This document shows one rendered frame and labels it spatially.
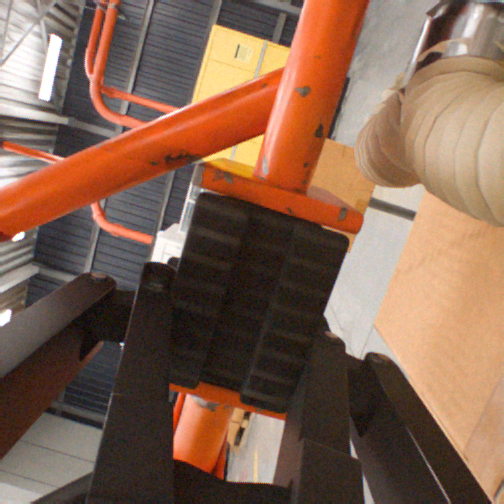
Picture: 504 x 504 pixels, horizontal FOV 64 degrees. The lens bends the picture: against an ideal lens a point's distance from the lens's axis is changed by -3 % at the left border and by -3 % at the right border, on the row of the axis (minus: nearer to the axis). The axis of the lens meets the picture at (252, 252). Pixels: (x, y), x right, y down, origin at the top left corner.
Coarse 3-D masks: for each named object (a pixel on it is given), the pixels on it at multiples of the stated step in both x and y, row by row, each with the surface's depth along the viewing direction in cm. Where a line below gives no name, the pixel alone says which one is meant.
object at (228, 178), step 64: (256, 192) 13; (320, 192) 17; (192, 256) 13; (256, 256) 14; (320, 256) 13; (192, 320) 14; (256, 320) 15; (320, 320) 14; (192, 384) 14; (256, 384) 14
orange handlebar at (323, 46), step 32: (320, 0) 13; (352, 0) 13; (320, 32) 13; (352, 32) 13; (288, 64) 14; (320, 64) 13; (288, 96) 14; (320, 96) 14; (288, 128) 14; (320, 128) 14; (288, 160) 14; (192, 416) 17; (224, 416) 17; (192, 448) 17; (224, 448) 19
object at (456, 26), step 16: (432, 0) 16; (448, 0) 15; (464, 0) 14; (480, 0) 14; (496, 0) 14; (432, 16) 17; (448, 16) 15; (464, 16) 14; (480, 16) 14; (496, 16) 14; (432, 32) 15; (448, 32) 15; (464, 32) 14; (480, 32) 14; (496, 32) 14; (416, 48) 16; (448, 48) 15; (464, 48) 14; (480, 48) 14; (496, 48) 14; (416, 64) 16
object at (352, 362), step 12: (324, 324) 17; (348, 360) 14; (360, 360) 15; (348, 372) 14; (360, 372) 14; (348, 384) 14; (360, 384) 14; (348, 396) 14; (360, 396) 14; (372, 396) 14; (360, 408) 14; (372, 408) 14
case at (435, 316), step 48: (432, 240) 30; (480, 240) 24; (432, 288) 28; (480, 288) 22; (384, 336) 33; (432, 336) 26; (480, 336) 21; (432, 384) 24; (480, 384) 20; (480, 432) 19; (480, 480) 18
